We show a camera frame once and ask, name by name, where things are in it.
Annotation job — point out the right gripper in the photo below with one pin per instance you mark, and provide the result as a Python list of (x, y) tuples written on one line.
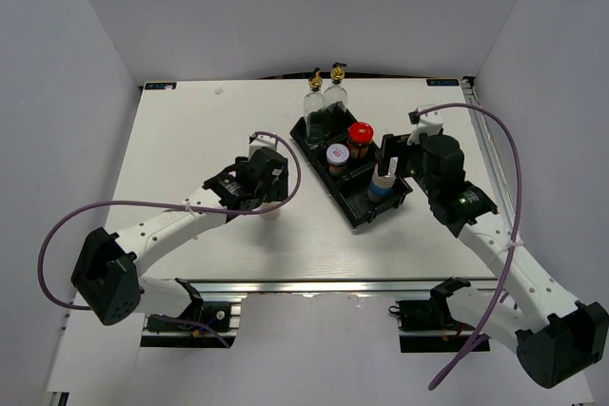
[(391, 147)]

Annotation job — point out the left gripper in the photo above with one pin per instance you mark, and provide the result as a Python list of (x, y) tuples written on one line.
[(278, 190)]

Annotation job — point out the red-lid brown sauce jar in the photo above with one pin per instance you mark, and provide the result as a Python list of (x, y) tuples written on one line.
[(359, 138)]

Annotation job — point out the silver-lid white powder jar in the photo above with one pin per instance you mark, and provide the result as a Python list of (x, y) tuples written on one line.
[(269, 211)]

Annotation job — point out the blue-label spice shaker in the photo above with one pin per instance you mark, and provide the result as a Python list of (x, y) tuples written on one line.
[(380, 186)]

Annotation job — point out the silver-lid dark spice jar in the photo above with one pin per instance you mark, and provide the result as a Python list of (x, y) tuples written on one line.
[(337, 156)]

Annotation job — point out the dark sauce glass bottle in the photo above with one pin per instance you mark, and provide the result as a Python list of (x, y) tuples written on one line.
[(335, 97)]

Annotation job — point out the clear glass oil bottle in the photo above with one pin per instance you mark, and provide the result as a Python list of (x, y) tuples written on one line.
[(314, 104)]

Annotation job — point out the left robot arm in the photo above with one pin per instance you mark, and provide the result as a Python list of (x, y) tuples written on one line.
[(110, 273)]

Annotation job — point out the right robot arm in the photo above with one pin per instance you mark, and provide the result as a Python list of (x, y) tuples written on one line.
[(553, 334)]

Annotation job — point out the black three-compartment tray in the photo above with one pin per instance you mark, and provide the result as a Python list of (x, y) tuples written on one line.
[(349, 188)]

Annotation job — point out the left blue table sticker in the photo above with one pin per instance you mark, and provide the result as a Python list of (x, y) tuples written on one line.
[(159, 86)]

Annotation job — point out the aluminium table side rail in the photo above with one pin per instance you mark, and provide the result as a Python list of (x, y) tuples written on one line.
[(486, 171)]

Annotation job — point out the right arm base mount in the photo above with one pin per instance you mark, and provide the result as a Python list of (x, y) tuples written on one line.
[(426, 326)]

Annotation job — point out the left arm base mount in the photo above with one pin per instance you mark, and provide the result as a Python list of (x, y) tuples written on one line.
[(220, 312)]

